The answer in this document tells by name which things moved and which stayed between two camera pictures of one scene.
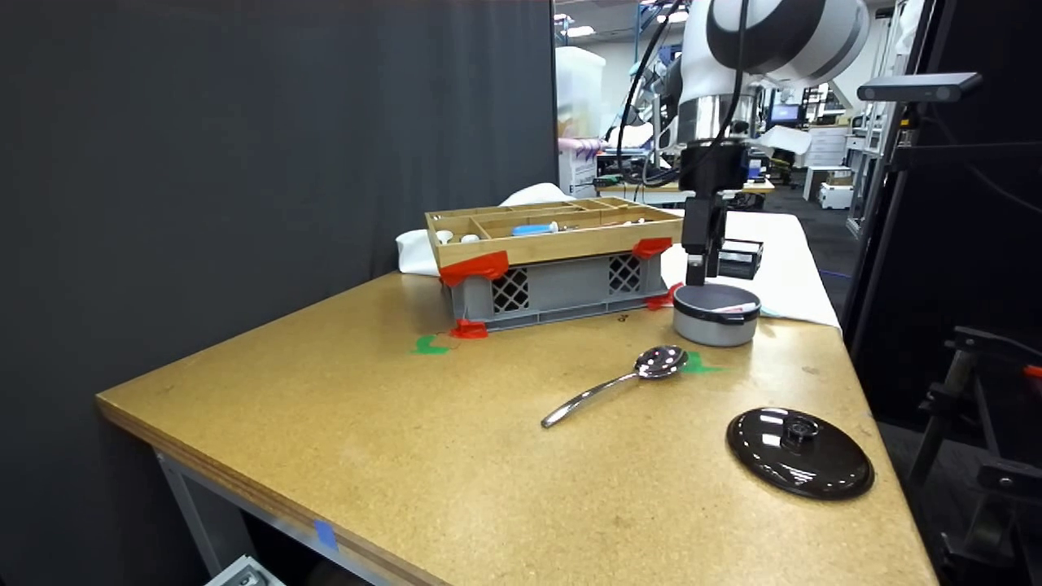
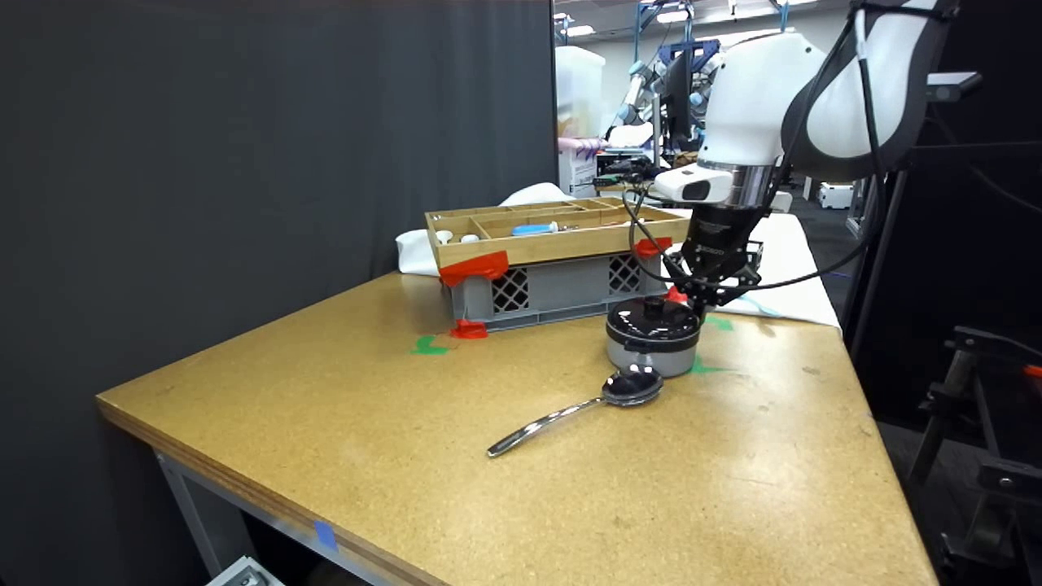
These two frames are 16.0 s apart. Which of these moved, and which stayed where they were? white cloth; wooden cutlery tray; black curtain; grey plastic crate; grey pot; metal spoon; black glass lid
Moved: metal spoon; black glass lid; grey pot
Stayed: grey plastic crate; white cloth; wooden cutlery tray; black curtain
